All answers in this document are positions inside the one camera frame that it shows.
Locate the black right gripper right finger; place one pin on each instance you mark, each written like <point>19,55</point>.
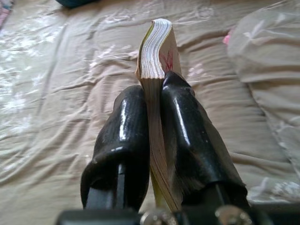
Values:
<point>187,140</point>

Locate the grey floral pillow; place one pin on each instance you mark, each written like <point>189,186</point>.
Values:
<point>269,51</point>

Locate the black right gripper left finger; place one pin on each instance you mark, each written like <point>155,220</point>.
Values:
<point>124,140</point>

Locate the colourful comic book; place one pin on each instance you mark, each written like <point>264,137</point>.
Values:
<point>154,58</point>

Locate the red blue star bolster pillow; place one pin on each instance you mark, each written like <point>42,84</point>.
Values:
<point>75,2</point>

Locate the grey floral bed sheet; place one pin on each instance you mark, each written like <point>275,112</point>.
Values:
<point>58,105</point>

